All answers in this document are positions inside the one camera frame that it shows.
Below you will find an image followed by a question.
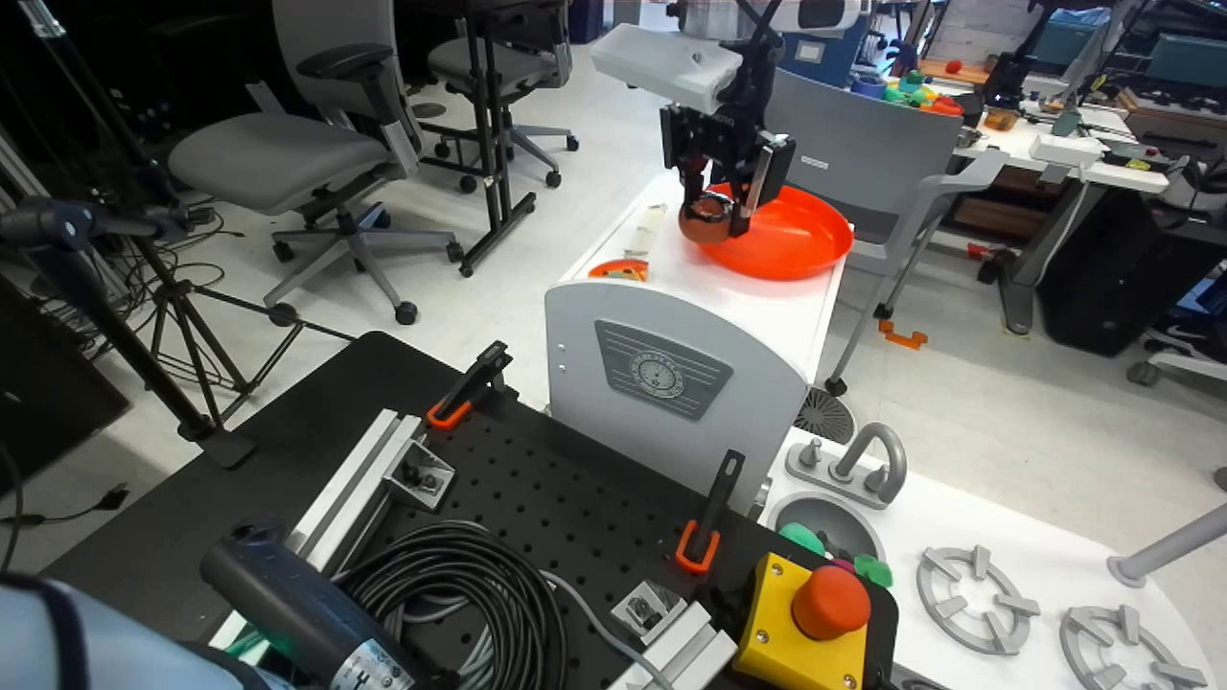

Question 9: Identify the grey plastic chair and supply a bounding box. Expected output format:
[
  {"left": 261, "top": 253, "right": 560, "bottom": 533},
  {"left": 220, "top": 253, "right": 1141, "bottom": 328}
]
[{"left": 765, "top": 70, "right": 1004, "bottom": 400}]

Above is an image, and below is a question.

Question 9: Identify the yellow emergency stop box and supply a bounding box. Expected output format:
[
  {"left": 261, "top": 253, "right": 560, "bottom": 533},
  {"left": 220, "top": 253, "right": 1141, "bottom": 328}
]
[{"left": 732, "top": 552, "right": 870, "bottom": 690}]

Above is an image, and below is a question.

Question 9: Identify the grey stove burner grate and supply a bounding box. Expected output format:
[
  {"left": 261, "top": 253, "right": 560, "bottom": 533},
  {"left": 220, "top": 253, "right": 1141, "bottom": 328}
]
[{"left": 917, "top": 546, "right": 1040, "bottom": 656}]

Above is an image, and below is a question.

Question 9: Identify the chocolate frosted donut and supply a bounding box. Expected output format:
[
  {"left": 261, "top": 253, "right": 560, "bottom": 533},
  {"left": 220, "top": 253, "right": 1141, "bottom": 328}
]
[{"left": 678, "top": 194, "right": 742, "bottom": 244}]

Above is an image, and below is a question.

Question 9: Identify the black orange clamp left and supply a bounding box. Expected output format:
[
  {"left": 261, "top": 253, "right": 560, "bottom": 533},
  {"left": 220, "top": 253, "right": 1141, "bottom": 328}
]
[{"left": 425, "top": 342, "right": 510, "bottom": 434}]

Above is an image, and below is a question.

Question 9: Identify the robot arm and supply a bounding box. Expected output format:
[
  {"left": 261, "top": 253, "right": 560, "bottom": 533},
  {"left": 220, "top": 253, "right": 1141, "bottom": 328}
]
[{"left": 590, "top": 0, "right": 796, "bottom": 243}]

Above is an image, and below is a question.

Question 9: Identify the black perforated breadboard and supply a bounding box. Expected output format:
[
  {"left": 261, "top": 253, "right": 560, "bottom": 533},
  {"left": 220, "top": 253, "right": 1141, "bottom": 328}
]
[{"left": 39, "top": 328, "right": 902, "bottom": 690}]

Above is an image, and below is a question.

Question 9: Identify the coiled black cable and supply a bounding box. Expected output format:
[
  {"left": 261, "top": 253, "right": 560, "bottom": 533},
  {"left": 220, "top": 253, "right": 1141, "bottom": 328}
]
[{"left": 337, "top": 518, "right": 570, "bottom": 690}]

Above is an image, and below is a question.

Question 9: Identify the aluminium extrusion rail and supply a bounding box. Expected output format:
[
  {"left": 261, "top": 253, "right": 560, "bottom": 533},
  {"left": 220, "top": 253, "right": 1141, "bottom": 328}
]
[{"left": 204, "top": 409, "right": 423, "bottom": 668}]

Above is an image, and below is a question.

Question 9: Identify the orange round plate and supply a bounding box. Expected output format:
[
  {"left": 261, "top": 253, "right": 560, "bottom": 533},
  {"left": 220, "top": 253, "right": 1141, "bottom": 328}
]
[{"left": 701, "top": 184, "right": 855, "bottom": 281}]

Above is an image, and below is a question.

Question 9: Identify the black orange clamp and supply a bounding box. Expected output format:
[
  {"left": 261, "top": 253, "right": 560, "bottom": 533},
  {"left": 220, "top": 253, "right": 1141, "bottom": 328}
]
[
  {"left": 673, "top": 447, "right": 742, "bottom": 580},
  {"left": 425, "top": 342, "right": 510, "bottom": 434}
]

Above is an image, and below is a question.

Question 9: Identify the white toy kitchen cabinet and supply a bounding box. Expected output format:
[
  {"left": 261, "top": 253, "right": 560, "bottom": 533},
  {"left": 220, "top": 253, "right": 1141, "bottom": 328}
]
[{"left": 546, "top": 173, "right": 846, "bottom": 512}]

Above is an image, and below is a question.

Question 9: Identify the blue storage bin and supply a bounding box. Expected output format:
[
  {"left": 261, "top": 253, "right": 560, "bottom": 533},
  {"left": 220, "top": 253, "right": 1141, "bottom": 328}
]
[{"left": 777, "top": 0, "right": 870, "bottom": 88}]

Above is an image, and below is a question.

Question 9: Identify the orange toy pizza slice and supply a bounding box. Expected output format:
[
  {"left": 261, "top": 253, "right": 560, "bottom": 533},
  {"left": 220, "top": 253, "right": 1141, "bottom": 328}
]
[{"left": 586, "top": 257, "right": 653, "bottom": 282}]

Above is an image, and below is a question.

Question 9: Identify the black orange clamp right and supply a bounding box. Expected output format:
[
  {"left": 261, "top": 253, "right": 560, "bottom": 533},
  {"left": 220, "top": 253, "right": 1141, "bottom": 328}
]
[{"left": 673, "top": 447, "right": 742, "bottom": 580}]

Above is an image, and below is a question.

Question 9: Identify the grey toy faucet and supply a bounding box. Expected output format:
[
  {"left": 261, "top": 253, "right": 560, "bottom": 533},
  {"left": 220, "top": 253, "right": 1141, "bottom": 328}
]
[{"left": 785, "top": 420, "right": 910, "bottom": 511}]

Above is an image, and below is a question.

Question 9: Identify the black camera tripod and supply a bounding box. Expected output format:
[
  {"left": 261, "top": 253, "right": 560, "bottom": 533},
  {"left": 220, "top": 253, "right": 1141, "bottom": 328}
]
[{"left": 5, "top": 0, "right": 317, "bottom": 454}]

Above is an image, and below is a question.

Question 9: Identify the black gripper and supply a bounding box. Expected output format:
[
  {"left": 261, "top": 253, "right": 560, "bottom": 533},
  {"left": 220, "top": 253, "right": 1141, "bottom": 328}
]
[{"left": 659, "top": 78, "right": 796, "bottom": 238}]

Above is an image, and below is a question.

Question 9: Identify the grey mesh office chair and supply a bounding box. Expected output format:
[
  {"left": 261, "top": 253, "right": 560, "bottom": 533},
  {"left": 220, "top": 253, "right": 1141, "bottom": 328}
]
[{"left": 170, "top": 0, "right": 462, "bottom": 325}]

